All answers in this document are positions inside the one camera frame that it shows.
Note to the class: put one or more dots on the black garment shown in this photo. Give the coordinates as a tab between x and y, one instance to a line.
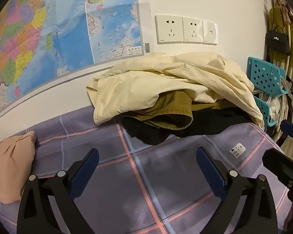
210	124

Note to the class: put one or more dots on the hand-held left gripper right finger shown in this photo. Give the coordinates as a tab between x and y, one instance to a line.
206	165

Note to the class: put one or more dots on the pink folded cloth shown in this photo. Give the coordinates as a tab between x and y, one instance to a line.
12	165

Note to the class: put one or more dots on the cream garment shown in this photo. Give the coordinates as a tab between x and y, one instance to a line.
149	82

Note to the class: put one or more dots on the white sheet label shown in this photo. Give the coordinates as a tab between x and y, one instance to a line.
237	150

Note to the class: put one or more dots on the colourful wall map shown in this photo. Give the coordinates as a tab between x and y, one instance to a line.
63	29

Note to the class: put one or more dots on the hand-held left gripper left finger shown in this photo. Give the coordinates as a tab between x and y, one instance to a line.
89	162

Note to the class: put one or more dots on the purple plaid bed sheet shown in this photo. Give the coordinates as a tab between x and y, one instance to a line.
141	170

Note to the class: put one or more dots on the black handbag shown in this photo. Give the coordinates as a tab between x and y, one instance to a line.
277	40

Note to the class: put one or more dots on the teal perforated basket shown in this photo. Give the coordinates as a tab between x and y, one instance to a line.
265	75
265	112

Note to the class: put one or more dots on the olive green garment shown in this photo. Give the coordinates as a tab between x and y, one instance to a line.
171	109

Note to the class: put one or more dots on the white wall socket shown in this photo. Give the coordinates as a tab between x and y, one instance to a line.
193	30
168	29

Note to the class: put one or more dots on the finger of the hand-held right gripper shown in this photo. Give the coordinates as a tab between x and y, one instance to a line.
291	128
280	162

